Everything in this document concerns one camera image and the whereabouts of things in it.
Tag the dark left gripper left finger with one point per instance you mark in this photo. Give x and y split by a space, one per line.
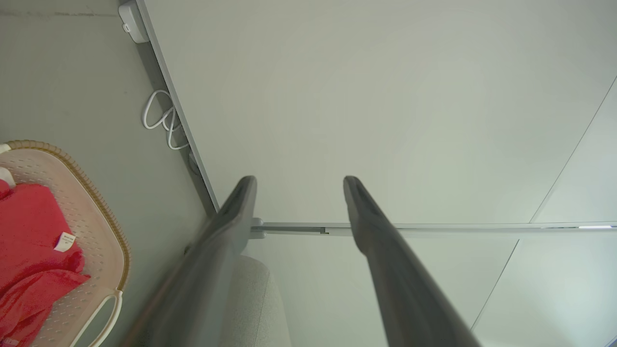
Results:
212 270

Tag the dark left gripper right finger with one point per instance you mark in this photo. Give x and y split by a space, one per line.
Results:
400 279

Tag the red sports top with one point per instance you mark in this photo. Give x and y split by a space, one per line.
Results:
29 226

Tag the grey fabric sofa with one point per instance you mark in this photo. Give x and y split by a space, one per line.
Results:
255 308

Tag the small white partition panel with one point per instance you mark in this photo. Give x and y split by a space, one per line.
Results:
318 299

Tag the cream perforated laundry basket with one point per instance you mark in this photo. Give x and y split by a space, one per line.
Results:
91 231

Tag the large white partition panel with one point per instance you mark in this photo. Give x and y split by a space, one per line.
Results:
366 96

